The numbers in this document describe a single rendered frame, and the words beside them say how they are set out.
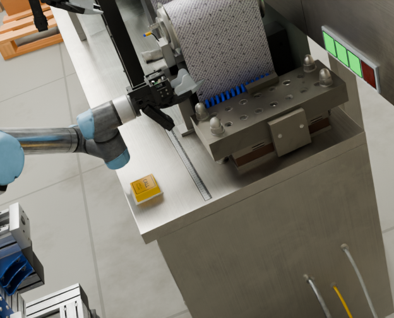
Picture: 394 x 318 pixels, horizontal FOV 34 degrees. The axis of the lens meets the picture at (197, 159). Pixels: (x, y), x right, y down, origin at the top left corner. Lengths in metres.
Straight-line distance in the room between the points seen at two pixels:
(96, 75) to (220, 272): 0.98
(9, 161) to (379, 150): 2.00
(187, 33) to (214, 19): 0.08
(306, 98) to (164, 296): 1.31
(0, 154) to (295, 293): 1.01
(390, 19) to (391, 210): 1.61
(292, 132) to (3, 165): 0.74
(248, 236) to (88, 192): 1.76
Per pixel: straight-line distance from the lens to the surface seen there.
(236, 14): 1.76
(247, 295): 1.97
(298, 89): 1.77
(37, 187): 3.69
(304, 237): 1.91
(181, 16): 1.73
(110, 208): 3.29
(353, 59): 1.53
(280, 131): 1.71
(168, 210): 1.72
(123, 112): 1.74
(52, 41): 5.20
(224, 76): 1.82
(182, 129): 1.97
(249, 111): 1.74
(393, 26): 1.32
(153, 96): 1.75
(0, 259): 2.23
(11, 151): 1.54
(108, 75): 2.44
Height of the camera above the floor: 2.00
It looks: 37 degrees down
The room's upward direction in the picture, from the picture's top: 21 degrees counter-clockwise
